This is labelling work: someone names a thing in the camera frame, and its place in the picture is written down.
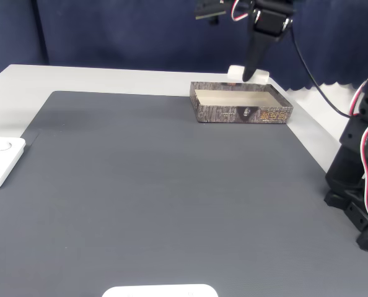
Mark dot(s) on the white block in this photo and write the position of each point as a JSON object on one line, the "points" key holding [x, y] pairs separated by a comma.
{"points": [[235, 72]]}

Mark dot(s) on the patterned cardboard box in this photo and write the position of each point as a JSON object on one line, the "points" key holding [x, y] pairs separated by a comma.
{"points": [[221, 113]]}

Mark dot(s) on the dark blue curtain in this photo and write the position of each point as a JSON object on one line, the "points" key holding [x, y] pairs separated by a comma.
{"points": [[109, 31]]}

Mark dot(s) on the white plate with round dents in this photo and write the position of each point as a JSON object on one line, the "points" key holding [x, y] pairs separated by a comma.
{"points": [[159, 291], [1, 161]]}

